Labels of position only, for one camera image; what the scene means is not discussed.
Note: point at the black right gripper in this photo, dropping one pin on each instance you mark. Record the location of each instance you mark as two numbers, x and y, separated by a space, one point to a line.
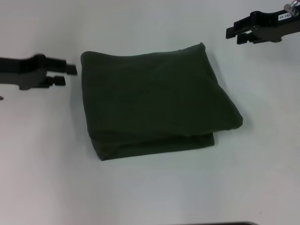
274 25

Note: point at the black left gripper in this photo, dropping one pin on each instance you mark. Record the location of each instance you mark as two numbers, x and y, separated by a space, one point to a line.
21 72

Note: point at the dark green FREE t-shirt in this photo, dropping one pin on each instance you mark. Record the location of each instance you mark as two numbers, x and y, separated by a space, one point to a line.
145 100

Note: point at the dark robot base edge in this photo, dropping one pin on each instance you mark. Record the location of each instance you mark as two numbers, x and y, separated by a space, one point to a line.
239 223

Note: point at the silver right wrist connector stub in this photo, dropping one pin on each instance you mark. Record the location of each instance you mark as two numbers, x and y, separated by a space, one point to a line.
291 7

